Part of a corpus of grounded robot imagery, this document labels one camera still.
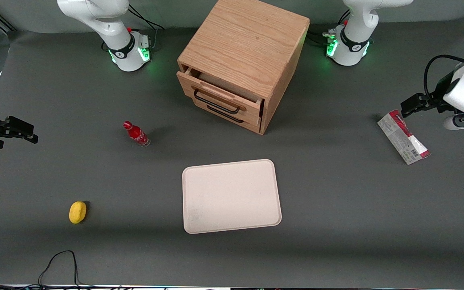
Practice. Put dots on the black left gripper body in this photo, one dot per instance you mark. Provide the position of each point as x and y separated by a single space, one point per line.
434 101

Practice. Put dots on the red cookie box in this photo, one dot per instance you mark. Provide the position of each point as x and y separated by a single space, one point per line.
403 137

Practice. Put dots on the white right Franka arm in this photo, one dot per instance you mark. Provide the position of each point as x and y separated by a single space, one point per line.
115 28

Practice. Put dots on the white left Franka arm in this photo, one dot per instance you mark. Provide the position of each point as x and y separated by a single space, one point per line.
353 44

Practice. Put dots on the beige rectangular tray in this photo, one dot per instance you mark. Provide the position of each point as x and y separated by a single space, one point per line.
231 196

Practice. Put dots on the yellow lemon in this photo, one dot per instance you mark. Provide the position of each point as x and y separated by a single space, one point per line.
77 212

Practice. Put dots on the red soda bottle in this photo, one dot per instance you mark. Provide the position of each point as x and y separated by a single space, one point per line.
137 135

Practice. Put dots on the oak wooden drawer cabinet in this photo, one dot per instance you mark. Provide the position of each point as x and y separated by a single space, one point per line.
248 44

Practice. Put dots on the aluminium rail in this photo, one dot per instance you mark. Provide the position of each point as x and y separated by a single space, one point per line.
0 20

